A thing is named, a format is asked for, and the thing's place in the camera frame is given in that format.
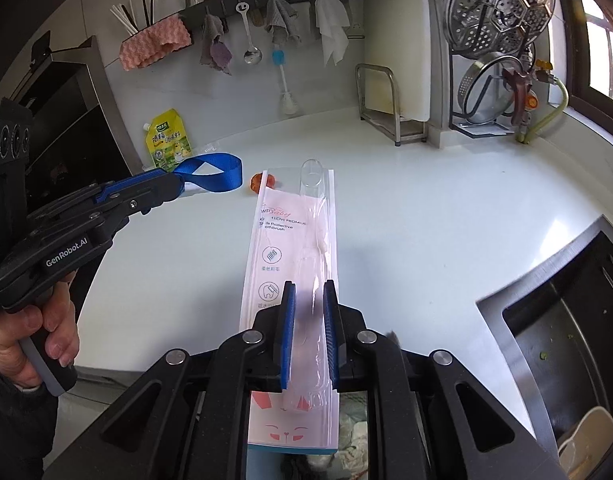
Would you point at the pink sponge cloth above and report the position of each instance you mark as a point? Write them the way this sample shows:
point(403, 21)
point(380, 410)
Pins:
point(154, 45)

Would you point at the orange plastic wrapper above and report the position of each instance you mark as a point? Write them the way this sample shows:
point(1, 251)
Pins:
point(260, 183)

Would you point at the grey brown dishcloth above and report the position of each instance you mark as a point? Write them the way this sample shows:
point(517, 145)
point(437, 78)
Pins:
point(211, 30)

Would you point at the bunch of white straws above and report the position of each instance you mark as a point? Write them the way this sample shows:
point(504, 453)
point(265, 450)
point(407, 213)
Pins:
point(125, 20)

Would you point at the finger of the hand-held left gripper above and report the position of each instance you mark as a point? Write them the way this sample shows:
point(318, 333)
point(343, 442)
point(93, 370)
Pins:
point(131, 186)
point(151, 201)

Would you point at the white dishcloth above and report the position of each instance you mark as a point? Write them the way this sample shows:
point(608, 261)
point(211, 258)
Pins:
point(331, 25)

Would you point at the dark framed window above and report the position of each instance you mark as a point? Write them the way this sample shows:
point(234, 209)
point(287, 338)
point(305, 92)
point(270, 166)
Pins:
point(601, 50)

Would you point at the gas valve with orange knob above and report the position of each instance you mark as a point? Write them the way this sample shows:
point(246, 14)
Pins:
point(530, 102)

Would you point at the yellow green seasoning pouch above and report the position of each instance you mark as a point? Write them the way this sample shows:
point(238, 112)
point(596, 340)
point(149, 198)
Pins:
point(169, 145)

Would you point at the grey perforated trash bin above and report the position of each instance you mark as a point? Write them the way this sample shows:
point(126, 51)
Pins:
point(354, 410)

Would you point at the pink toothbrush package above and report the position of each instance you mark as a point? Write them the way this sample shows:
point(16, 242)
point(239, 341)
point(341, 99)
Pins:
point(286, 240)

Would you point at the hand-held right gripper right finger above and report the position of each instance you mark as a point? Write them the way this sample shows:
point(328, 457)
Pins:
point(330, 340)

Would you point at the cream plastic dish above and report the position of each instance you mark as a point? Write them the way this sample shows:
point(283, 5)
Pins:
point(586, 440)

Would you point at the black range hood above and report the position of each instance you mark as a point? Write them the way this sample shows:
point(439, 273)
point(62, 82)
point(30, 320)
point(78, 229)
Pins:
point(71, 110)

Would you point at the metal cutting board holder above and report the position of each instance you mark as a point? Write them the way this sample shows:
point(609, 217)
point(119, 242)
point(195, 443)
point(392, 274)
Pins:
point(411, 132)

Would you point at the person's left forearm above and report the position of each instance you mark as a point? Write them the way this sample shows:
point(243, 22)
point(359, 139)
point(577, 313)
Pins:
point(11, 425)

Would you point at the person's left hand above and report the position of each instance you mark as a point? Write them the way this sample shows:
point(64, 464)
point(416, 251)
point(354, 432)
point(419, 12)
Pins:
point(6, 345)

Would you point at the black kitchen sink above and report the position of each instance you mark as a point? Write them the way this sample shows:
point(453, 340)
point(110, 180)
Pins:
point(561, 335)

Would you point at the white cutting board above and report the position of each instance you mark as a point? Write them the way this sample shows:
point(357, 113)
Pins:
point(396, 35)

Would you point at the clear plastic scrap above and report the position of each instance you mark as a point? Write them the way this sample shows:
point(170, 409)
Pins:
point(206, 150)

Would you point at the perforated steel steamer plate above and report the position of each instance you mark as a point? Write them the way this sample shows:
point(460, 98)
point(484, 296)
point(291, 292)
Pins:
point(486, 10)

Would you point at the metal spoon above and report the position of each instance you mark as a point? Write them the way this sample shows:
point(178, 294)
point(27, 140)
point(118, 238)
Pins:
point(251, 55)

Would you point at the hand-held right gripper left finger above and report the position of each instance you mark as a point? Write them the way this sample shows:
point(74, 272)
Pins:
point(288, 340)

